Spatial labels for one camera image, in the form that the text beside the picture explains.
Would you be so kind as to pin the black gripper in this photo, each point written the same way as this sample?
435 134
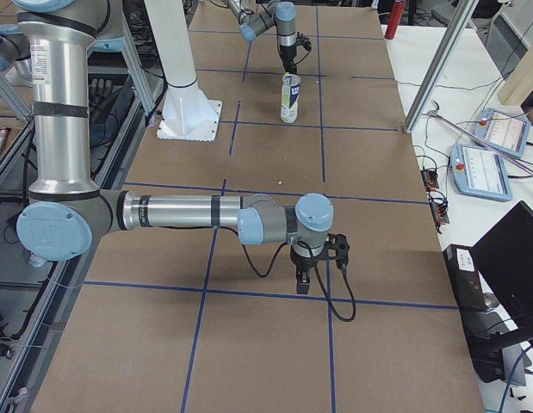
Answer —
288 54
302 260

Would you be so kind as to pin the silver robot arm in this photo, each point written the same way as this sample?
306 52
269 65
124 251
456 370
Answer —
278 14
68 211

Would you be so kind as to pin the clear tennis ball can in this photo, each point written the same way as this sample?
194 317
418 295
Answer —
291 84

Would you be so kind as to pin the red bottle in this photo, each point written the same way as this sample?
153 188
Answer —
394 19

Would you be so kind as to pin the lower orange connector block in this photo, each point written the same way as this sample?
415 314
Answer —
439 211

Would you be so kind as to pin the orange connector block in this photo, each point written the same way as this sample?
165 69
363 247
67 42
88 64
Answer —
439 211
429 178

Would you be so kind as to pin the black computer box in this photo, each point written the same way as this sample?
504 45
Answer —
464 278

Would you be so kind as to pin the upper orange connector block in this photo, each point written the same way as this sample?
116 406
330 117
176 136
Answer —
429 178

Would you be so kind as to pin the near teach pendant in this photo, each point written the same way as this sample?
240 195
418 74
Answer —
479 173

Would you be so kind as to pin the teach pendant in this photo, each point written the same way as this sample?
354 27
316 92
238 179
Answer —
479 173
506 131

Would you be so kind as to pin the black monitor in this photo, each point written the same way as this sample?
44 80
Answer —
504 257

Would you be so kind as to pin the far teach pendant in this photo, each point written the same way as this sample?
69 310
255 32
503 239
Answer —
506 131

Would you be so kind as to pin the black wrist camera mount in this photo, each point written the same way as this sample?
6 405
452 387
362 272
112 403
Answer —
336 248

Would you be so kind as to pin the white pedestal column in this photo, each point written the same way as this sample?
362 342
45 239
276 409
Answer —
187 114

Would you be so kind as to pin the aluminium frame post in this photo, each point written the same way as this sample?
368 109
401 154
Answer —
451 36

